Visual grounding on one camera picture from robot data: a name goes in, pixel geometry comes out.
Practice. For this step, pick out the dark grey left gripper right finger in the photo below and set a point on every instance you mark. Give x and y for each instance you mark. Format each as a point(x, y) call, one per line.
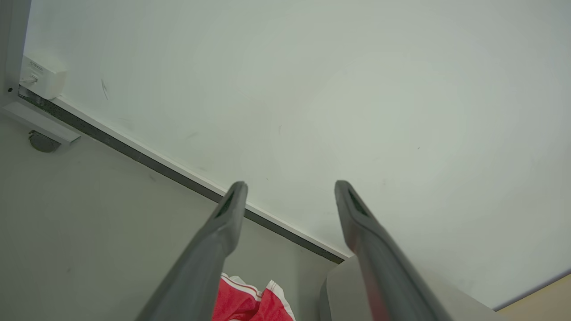
point(388, 276)

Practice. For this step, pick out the round grey floor door stop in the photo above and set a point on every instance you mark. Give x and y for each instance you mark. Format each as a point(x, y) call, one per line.
point(43, 142)

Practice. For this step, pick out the white door frame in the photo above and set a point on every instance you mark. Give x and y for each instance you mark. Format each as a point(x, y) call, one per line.
point(15, 49)

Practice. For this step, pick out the dark baseboard strip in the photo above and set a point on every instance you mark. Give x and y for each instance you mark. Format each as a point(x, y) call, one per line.
point(147, 160)

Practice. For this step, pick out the white wall socket box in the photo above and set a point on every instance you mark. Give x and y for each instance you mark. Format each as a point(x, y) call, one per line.
point(44, 78)

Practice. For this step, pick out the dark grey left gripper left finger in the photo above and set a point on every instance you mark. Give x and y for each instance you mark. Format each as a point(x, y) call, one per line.
point(200, 267)

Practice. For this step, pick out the grey fabric seat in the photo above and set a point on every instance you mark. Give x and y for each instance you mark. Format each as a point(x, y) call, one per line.
point(341, 294)

